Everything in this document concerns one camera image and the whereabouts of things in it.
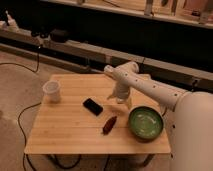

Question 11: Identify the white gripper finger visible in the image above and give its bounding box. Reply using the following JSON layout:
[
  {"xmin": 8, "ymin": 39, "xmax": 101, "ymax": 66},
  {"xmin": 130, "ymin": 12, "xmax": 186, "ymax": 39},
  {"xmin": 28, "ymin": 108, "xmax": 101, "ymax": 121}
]
[{"xmin": 125, "ymin": 98, "xmax": 132, "ymax": 110}]

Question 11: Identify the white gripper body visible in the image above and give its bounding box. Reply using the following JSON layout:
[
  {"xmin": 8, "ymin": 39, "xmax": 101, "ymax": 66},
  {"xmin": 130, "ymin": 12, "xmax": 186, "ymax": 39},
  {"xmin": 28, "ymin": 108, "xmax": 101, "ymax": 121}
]
[{"xmin": 108, "ymin": 82, "xmax": 131, "ymax": 103}]

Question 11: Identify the dark red pepper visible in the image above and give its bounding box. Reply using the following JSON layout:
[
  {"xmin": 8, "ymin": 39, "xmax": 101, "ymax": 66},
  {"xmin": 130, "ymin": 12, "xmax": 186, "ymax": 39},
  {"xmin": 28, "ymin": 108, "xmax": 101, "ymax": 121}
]
[{"xmin": 103, "ymin": 116, "xmax": 117, "ymax": 135}]

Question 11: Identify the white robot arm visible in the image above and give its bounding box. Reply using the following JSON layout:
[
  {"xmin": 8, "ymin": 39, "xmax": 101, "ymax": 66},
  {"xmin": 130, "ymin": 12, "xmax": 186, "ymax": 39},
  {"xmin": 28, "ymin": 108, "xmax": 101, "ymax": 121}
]
[{"xmin": 104, "ymin": 62, "xmax": 213, "ymax": 171}]

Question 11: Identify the green ceramic bowl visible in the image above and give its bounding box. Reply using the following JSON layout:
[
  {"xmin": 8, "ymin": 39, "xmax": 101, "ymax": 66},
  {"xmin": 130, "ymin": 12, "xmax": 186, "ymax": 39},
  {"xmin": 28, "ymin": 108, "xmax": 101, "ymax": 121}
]
[{"xmin": 128, "ymin": 106, "xmax": 164, "ymax": 141}]

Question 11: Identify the black rectangular block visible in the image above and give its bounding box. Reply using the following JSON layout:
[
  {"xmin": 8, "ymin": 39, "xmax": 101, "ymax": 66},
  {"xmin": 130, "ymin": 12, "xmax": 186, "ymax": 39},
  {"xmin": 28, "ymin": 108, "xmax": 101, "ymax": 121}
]
[{"xmin": 83, "ymin": 98, "xmax": 103, "ymax": 116}]

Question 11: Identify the wooden table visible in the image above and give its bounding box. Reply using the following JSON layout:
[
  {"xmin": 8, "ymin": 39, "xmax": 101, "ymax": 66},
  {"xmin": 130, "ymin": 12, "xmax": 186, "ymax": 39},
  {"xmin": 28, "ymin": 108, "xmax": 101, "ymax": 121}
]
[{"xmin": 25, "ymin": 74, "xmax": 171, "ymax": 154}]

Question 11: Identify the white plastic cup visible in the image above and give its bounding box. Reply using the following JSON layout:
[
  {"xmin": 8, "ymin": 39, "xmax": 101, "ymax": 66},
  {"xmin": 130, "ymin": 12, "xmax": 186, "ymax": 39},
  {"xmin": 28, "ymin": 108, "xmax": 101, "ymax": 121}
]
[{"xmin": 42, "ymin": 80, "xmax": 61, "ymax": 103}]

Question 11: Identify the black box on ledge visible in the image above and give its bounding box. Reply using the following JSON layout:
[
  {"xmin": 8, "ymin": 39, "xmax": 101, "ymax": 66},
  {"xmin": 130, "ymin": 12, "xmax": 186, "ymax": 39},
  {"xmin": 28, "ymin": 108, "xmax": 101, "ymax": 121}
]
[{"xmin": 50, "ymin": 29, "xmax": 69, "ymax": 43}]

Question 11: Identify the black floor cable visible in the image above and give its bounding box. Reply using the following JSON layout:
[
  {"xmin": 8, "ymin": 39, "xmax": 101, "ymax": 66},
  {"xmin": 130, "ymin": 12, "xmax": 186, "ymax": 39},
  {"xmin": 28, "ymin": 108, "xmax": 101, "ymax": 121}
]
[{"xmin": 0, "ymin": 44, "xmax": 43, "ymax": 171}]

